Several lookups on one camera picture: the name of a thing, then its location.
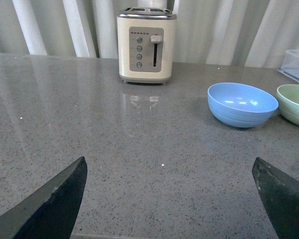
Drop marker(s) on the green plastic bowl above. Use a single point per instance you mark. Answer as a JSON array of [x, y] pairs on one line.
[[288, 98]]

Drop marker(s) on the white curtain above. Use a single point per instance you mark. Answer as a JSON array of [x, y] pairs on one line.
[[254, 33]]

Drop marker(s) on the clear plastic food container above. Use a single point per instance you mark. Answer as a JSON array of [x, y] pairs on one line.
[[290, 65]]

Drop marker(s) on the cream two-slot toaster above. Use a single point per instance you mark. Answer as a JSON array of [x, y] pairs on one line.
[[146, 38]]

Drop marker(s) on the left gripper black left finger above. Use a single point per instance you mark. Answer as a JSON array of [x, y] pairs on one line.
[[51, 211]]

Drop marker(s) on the blue plastic bowl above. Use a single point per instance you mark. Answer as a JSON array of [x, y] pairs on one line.
[[240, 105]]

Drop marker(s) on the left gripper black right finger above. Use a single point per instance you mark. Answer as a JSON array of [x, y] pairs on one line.
[[279, 194]]

